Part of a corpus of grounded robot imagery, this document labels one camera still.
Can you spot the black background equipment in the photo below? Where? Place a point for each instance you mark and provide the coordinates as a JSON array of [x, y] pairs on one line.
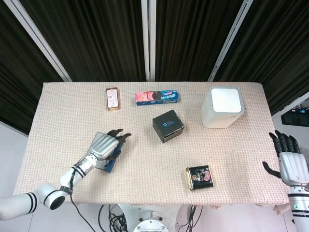
[[294, 119]]

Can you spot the silver aluminium extrusion bar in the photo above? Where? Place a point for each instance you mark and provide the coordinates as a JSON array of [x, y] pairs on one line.
[[148, 36], [39, 41], [229, 41]]

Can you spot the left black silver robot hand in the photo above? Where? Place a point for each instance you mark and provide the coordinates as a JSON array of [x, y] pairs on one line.
[[103, 145]]

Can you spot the black pleated curtain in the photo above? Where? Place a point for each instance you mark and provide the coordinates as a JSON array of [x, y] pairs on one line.
[[14, 72], [277, 48], [96, 36], [193, 36]]

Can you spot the black cube cardboard box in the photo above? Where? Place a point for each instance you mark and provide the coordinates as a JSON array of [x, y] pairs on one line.
[[167, 124]]

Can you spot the small brown snack packet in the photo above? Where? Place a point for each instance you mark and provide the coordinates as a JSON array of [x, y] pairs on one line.
[[112, 99]]

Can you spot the black gold luncheon meat can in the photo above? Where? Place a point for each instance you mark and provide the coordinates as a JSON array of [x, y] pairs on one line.
[[200, 177]]

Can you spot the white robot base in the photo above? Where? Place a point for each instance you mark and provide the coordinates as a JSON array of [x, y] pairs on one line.
[[150, 222]]

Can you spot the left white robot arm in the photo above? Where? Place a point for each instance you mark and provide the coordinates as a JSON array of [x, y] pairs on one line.
[[72, 174]]

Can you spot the blue glasses case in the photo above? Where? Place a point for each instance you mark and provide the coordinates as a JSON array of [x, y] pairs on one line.
[[111, 168]]

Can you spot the white square trash bin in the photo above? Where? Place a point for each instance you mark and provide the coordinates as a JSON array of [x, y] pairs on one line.
[[224, 101]]

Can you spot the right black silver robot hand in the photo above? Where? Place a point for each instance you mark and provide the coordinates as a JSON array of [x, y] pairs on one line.
[[293, 166]]

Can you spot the pink blue cookie box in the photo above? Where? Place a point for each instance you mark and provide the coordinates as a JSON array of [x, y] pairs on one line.
[[157, 96]]

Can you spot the beige woven tablecloth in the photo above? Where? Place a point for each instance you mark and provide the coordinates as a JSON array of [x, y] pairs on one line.
[[144, 169]]

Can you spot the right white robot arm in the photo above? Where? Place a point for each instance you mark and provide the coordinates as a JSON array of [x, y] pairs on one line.
[[300, 210]]

